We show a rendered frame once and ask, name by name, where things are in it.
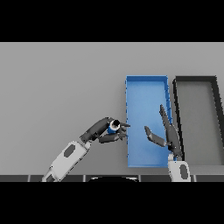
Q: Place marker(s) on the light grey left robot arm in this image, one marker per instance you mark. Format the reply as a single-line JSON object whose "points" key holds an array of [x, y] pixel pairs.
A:
{"points": [[65, 160]]}

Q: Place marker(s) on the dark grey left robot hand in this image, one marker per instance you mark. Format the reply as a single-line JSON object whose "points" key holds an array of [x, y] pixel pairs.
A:
{"points": [[96, 129]]}

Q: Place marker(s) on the dark grey bin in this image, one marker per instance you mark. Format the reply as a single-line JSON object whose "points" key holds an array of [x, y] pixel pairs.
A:
{"points": [[198, 119]]}

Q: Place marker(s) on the blue bin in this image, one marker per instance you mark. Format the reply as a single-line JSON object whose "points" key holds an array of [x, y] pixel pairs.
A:
{"points": [[147, 122]]}

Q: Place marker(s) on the blue pipe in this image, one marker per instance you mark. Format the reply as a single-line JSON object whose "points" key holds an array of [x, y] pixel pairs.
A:
{"points": [[113, 127]]}

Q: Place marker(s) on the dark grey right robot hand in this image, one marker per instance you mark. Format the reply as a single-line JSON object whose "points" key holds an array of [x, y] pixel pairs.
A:
{"points": [[172, 137]]}

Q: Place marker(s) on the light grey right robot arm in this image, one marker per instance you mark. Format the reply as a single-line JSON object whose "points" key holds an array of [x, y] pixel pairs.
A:
{"points": [[178, 170]]}

